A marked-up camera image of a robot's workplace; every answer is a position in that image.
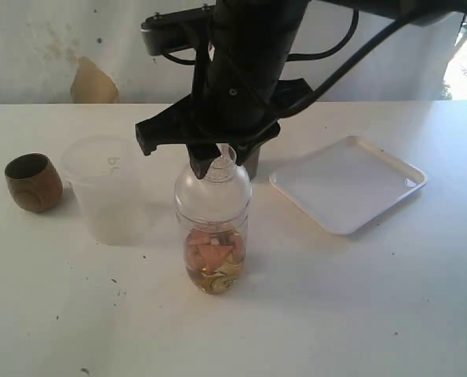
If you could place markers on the white square plastic tray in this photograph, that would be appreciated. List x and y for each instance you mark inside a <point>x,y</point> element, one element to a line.
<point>347,184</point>

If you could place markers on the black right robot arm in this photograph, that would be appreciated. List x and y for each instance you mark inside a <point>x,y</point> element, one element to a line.
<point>241,48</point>

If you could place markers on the brown wooden cup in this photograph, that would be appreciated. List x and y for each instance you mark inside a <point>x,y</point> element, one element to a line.
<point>33,182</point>

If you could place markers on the brown wooden cubes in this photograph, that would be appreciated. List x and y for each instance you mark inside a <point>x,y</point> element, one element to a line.
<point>208,251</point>

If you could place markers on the clear dome lid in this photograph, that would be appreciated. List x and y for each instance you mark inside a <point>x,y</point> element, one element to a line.
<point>218,201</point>

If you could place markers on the translucent white plastic cup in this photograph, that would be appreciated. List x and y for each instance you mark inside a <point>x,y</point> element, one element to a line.
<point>102,174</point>

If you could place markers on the stainless steel cup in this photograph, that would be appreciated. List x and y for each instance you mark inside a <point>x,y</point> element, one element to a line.
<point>251,164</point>

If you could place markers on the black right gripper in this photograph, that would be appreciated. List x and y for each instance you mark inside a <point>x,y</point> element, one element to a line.
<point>236,120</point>

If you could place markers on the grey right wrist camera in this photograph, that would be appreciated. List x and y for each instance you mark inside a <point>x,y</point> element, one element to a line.
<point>178,31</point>

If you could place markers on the clear plastic cup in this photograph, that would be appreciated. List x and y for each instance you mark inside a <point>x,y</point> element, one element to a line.
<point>186,230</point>

